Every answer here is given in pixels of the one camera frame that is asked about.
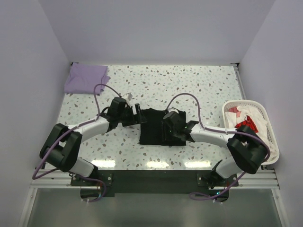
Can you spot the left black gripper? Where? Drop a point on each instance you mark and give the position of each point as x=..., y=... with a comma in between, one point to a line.
x=135, y=119

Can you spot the black t shirt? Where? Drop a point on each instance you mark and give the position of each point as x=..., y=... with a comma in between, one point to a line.
x=155, y=131

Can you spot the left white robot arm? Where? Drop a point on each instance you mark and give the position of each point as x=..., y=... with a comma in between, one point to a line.
x=62, y=146

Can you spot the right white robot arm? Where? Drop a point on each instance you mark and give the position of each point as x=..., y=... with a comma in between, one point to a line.
x=248, y=151

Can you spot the white laundry basket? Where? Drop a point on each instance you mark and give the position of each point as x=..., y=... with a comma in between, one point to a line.
x=227, y=105

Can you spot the white red print t shirt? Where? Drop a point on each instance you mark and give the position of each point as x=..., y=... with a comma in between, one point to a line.
x=251, y=116

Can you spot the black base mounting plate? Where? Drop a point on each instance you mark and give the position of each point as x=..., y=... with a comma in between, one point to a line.
x=163, y=182

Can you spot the folded purple t shirt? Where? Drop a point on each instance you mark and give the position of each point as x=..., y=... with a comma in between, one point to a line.
x=83, y=78

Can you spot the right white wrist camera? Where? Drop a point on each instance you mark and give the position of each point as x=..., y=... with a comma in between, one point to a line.
x=170, y=110

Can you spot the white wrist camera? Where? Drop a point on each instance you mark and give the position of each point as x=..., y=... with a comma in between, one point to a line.
x=128, y=97
x=170, y=110

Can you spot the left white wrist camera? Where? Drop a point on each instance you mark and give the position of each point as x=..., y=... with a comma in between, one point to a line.
x=128, y=97

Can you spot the aluminium frame rail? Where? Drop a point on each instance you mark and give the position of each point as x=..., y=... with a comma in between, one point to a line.
x=263, y=179

